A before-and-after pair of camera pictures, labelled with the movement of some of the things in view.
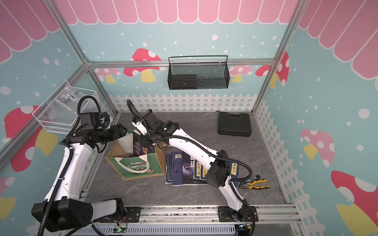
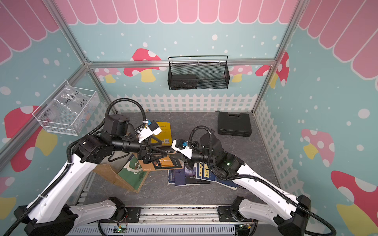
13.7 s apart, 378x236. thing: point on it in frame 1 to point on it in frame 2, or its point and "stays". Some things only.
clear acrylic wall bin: [58, 114] stays
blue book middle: [204, 171] stays
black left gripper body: [111, 134] to [142, 155]
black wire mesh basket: [198, 75] stays
